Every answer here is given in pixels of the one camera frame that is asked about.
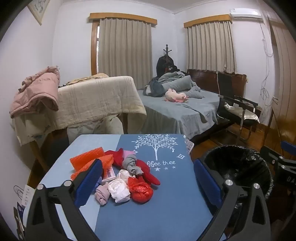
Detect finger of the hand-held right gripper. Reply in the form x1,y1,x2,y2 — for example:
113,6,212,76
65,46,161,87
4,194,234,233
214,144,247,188
260,146,296,168
280,140,296,161

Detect grey rumpled duvet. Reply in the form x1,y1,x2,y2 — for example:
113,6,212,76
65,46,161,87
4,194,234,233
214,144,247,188
143,71,204,99

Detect black hanging clothing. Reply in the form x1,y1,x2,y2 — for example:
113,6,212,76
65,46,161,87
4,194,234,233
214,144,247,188
156,56,181,77

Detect grey knotted sock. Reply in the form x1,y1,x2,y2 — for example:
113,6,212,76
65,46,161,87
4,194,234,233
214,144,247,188
122,154,144,176

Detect red knotted cloth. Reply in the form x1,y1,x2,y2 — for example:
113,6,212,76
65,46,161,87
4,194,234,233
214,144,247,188
104,148,161,186

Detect framed wall picture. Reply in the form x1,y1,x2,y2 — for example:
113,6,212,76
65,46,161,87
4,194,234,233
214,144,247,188
27,0,50,25

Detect pink plush toy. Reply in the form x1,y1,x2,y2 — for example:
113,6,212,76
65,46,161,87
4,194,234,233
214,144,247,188
164,89,189,102

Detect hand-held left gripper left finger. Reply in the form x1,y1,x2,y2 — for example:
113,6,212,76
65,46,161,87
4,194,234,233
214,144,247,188
24,159,103,241

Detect pale bundled bedding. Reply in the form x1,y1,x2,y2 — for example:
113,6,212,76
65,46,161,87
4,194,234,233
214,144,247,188
67,115,124,144

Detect yellowish folded cloth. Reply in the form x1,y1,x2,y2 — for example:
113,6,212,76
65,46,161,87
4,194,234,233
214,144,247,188
66,73,109,85

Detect white paper bag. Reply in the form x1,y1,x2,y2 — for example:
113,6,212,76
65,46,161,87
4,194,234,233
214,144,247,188
13,184,36,223

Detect hanging wall cables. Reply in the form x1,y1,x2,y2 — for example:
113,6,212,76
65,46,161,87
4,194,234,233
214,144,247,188
259,22,274,100

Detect black cantilever chair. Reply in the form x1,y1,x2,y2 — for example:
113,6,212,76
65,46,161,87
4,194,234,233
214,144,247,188
211,72,262,146

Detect dark wooden headboard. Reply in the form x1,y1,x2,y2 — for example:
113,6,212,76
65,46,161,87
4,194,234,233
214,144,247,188
187,69,247,98

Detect red plastic bag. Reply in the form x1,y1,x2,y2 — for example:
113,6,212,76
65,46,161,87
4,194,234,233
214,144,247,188
127,177,154,204

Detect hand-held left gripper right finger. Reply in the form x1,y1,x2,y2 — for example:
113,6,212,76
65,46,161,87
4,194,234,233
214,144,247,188
193,159,271,241

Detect beige quilted blanket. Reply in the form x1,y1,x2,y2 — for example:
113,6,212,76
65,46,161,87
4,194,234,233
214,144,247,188
57,75,147,135

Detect pink padded jacket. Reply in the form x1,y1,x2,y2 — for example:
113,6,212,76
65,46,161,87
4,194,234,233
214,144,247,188
9,66,61,118

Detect beige window curtain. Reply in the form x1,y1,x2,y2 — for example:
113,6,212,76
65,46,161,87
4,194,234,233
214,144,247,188
98,18,153,90
187,21,237,74

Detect wooden curtain pelmet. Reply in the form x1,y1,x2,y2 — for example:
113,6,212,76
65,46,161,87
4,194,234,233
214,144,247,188
89,13,158,25
184,14,232,29

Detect white air conditioner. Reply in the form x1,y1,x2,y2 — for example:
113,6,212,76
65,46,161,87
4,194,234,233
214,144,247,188
229,8,264,22

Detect black bag lined trash bin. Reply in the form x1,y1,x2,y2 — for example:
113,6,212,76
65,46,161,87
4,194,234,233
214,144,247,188
199,145,273,234

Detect white cloth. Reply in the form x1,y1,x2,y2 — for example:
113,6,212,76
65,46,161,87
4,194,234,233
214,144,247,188
108,179,131,202
116,169,136,183
14,111,58,146

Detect wooden window frame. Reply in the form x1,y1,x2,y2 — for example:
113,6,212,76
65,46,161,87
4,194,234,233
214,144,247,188
91,22,100,76

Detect small white box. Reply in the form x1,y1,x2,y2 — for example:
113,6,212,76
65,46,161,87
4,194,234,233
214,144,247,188
102,166,116,182

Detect mauve sock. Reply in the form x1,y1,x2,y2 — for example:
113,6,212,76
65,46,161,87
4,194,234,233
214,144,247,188
95,182,110,205

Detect orange foam net sleeve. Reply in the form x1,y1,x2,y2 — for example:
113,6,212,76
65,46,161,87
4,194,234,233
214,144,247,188
70,154,114,181
70,146,107,168

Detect silver satin cushion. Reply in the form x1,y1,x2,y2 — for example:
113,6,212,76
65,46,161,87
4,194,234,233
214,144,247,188
222,102,260,124

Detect white hanging cloth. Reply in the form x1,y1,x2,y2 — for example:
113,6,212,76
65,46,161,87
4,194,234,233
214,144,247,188
14,111,58,146

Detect bed with grey sheet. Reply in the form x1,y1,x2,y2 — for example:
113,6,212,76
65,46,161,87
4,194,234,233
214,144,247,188
136,89,222,139

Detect dark grey clothing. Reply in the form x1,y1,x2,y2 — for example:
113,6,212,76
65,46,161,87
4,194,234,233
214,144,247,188
143,79,165,97

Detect dark wooden coat rack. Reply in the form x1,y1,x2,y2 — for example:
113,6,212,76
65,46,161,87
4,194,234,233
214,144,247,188
162,44,171,72

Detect grey quilted table pad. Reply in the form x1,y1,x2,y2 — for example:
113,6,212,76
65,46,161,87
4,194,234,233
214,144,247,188
184,136,195,153

